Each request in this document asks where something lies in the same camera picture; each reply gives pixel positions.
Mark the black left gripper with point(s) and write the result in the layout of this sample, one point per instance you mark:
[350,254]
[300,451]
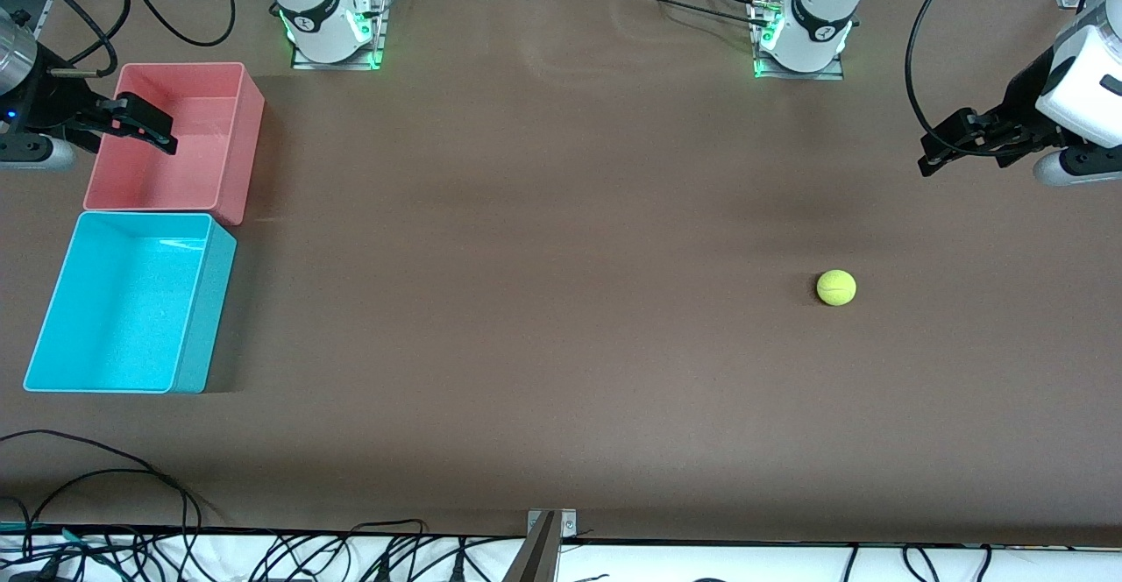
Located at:
[1024,100]

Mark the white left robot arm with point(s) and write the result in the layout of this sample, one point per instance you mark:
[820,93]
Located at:
[820,12]

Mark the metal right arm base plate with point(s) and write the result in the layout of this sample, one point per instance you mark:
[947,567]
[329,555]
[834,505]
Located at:
[379,37]

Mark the pink plastic bin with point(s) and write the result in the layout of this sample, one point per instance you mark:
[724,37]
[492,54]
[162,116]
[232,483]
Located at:
[215,170]

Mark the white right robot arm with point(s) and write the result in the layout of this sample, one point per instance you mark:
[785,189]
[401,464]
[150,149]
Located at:
[316,12]

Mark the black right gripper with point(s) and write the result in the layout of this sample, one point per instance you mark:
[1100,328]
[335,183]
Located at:
[46,102]

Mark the blue plastic bin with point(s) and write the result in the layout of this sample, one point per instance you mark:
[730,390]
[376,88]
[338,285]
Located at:
[123,301]

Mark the yellow tennis ball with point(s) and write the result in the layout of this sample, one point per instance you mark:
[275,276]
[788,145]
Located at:
[836,287]

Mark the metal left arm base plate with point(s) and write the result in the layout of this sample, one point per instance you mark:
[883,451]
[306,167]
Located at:
[798,76]

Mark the small metal table bracket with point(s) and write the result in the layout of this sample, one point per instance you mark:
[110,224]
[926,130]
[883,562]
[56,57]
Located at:
[568,525]

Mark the dark grey metal bar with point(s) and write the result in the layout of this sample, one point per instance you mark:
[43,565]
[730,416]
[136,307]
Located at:
[535,560]

